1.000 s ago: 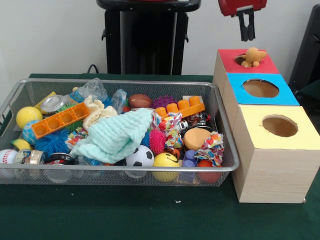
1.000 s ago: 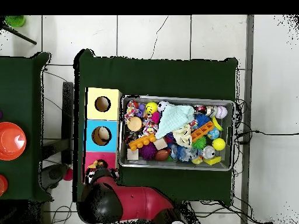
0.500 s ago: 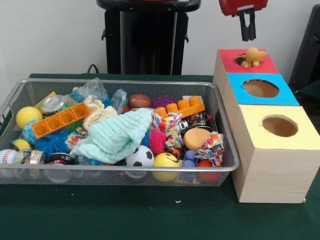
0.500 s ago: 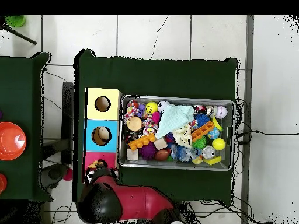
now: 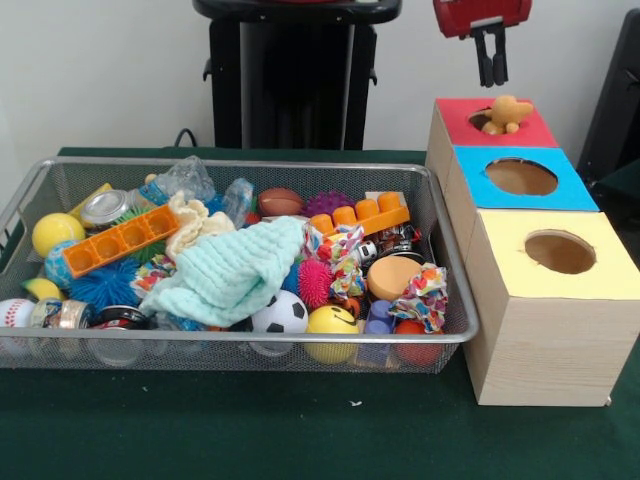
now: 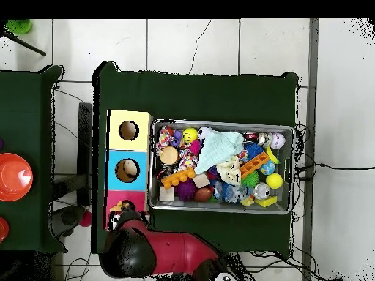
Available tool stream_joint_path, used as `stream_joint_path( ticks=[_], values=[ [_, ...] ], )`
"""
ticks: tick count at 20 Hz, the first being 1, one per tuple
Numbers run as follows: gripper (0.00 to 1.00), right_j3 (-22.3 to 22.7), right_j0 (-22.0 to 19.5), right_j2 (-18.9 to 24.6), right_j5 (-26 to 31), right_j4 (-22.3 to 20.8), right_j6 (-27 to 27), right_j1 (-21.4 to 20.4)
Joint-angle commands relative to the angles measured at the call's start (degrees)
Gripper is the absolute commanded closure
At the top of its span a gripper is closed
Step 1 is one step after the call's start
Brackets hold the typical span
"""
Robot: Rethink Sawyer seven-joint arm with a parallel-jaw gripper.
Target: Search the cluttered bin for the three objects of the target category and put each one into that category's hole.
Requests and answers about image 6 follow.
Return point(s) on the yellow plush duck toy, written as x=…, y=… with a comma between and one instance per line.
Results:
x=118, y=207

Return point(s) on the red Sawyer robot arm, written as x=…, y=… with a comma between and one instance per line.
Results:
x=181, y=248

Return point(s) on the wooden box with three holes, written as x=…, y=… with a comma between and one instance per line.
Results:
x=137, y=143

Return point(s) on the yellow smiley ball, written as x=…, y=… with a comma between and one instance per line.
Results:
x=190, y=135

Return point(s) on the orange studded toy brick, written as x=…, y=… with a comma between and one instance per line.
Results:
x=177, y=178

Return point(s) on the black and white soccer ball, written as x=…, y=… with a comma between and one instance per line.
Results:
x=202, y=133

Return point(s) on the mint green knitted cloth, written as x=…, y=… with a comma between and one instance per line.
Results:
x=216, y=149

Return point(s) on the purple spiky ball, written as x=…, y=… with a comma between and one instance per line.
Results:
x=185, y=190

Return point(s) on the brown toy football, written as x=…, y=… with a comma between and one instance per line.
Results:
x=202, y=194

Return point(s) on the cream cloth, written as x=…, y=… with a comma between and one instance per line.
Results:
x=230, y=172

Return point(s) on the plain yellow ball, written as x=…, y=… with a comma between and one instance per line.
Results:
x=274, y=181

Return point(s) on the red ball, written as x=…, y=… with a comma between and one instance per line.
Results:
x=85, y=219

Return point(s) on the grey rounded object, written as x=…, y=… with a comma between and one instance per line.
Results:
x=68, y=218

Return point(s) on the large orange bowl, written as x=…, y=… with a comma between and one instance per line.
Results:
x=13, y=178

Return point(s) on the black rod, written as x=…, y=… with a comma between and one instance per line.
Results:
x=29, y=47

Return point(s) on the small orange bowl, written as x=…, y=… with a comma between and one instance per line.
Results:
x=3, y=230

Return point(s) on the green cup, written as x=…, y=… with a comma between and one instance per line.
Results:
x=19, y=26

